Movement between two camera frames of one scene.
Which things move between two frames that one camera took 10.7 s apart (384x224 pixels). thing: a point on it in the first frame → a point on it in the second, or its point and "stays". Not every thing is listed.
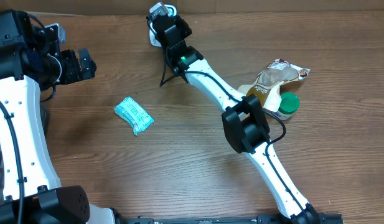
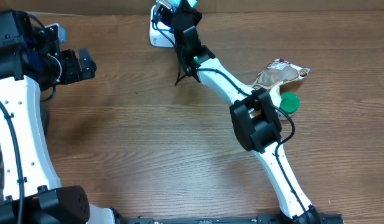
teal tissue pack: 134,115 → 175,3
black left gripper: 75,71 stays
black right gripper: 182,25 → 195,17
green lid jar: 289,104 stays
